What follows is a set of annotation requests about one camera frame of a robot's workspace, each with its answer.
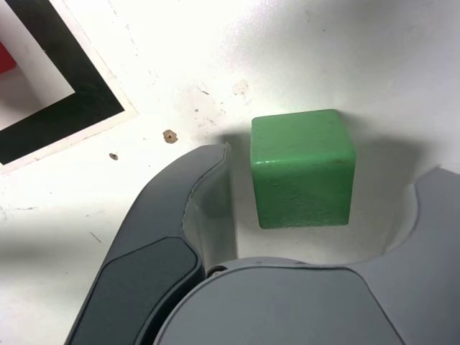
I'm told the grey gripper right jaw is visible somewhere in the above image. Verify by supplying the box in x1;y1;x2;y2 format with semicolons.
152;165;460;345

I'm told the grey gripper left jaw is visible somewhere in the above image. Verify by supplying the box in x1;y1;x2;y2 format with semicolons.
66;142;239;345

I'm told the green cube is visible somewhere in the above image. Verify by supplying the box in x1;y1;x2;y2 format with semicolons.
250;109;357;230

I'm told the red cube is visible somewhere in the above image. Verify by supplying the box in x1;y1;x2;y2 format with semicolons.
0;40;19;77

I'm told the black tape square outline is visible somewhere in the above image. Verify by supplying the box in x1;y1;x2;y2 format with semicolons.
0;0;125;167

